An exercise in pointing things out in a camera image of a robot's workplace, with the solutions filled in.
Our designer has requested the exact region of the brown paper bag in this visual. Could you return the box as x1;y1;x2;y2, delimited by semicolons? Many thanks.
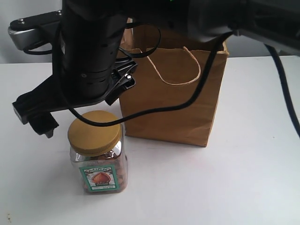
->
120;25;229;147

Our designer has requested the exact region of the black cable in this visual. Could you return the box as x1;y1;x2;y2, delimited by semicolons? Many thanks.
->
52;22;235;127

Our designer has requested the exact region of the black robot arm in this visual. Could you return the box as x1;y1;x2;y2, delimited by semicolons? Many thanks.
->
10;0;300;138

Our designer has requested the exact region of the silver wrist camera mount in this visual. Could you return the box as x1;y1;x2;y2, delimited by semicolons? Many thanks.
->
8;10;62;51

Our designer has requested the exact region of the nut jar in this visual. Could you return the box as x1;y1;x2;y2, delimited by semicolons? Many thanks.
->
67;119;128;194

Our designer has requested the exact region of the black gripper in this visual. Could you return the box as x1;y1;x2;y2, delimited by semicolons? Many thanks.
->
12;0;137;139

